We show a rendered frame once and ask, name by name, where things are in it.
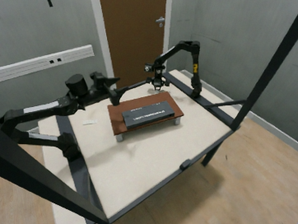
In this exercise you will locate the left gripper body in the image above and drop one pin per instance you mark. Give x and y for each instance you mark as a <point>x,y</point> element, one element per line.
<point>112,95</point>

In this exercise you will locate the brown wooden stand with white legs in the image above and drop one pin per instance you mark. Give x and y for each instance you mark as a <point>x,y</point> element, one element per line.
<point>116,118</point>

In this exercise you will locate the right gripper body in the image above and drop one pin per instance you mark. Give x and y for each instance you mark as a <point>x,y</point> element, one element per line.
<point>150,80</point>

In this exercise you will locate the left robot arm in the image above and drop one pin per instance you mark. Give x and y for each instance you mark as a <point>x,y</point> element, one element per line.
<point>63,106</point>

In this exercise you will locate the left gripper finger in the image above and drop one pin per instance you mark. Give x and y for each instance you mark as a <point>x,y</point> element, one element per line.
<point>111,80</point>
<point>121,91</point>

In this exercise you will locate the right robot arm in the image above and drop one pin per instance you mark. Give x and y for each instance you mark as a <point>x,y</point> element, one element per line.
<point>185,45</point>

